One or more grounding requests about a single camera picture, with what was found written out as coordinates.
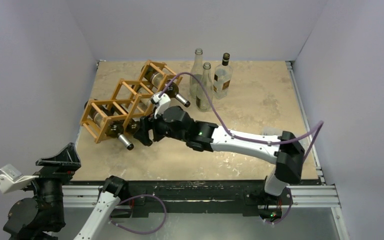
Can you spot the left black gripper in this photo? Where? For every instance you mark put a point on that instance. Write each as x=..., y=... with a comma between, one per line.
x=61, y=166

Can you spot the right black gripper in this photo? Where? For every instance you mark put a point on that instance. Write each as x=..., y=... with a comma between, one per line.
x=150, y=129

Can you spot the clear liquor bottle black cap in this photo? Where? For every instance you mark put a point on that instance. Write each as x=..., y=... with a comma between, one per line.
x=222, y=77

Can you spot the dark labelled wine bottle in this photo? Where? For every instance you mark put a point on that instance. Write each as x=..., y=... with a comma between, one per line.
x=145, y=102

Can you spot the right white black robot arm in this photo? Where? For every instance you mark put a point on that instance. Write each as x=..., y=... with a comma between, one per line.
x=284, y=151

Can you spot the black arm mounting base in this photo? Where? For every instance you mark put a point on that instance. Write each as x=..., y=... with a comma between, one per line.
x=245, y=197

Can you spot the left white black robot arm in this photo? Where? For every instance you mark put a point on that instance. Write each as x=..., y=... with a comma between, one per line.
x=32, y=218

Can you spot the dark bottle in lower rack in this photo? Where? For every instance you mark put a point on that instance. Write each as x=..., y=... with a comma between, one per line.
x=132, y=127

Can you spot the wooden wine rack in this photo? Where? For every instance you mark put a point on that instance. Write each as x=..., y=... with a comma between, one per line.
x=154, y=76

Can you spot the clear bottle front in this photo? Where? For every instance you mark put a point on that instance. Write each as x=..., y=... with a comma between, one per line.
x=204, y=92

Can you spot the tall clear bottle back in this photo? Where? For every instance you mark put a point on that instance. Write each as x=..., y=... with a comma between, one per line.
x=196, y=71

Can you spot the clear plastic parts box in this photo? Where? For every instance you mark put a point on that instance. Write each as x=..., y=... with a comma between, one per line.
x=271, y=131

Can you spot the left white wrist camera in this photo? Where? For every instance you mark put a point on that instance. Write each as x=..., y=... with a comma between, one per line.
x=11, y=179

